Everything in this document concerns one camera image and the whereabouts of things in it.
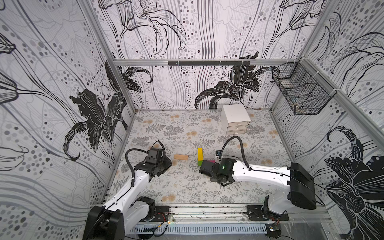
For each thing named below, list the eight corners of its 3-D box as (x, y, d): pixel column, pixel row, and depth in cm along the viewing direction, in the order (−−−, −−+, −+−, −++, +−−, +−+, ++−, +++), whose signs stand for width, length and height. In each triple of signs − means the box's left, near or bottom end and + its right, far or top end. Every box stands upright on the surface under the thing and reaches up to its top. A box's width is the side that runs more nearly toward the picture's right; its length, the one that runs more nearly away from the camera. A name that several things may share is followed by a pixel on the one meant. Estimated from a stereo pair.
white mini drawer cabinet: (223, 135, 105) (226, 122, 94) (219, 108, 123) (221, 94, 112) (245, 135, 105) (251, 122, 94) (238, 107, 123) (242, 94, 112)
